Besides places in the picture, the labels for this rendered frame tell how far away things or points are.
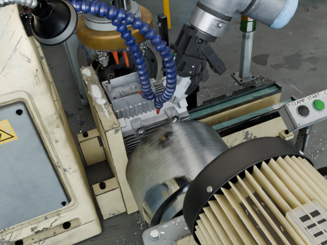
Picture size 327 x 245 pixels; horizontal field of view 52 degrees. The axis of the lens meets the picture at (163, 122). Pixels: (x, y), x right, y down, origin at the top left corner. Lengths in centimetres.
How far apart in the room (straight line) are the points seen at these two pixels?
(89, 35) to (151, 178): 33
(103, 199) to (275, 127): 62
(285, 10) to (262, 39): 98
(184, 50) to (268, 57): 89
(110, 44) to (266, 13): 36
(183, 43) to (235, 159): 49
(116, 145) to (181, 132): 18
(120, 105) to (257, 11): 40
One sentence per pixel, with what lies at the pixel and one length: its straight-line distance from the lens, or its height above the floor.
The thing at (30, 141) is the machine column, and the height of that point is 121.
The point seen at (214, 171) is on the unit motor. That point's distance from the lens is 40.
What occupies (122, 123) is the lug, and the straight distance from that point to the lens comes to 88.
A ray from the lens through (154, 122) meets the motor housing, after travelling 90.
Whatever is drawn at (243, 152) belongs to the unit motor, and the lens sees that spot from 40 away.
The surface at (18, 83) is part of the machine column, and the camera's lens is 64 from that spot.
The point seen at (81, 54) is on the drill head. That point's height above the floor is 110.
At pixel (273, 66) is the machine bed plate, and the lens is 161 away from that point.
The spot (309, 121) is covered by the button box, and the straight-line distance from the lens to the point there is 95.
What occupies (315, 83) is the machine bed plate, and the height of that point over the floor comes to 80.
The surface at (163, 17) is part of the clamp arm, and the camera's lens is 99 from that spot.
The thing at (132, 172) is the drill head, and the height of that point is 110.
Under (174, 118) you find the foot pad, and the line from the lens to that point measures 91.
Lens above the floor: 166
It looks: 42 degrees down
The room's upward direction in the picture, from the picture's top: 6 degrees counter-clockwise
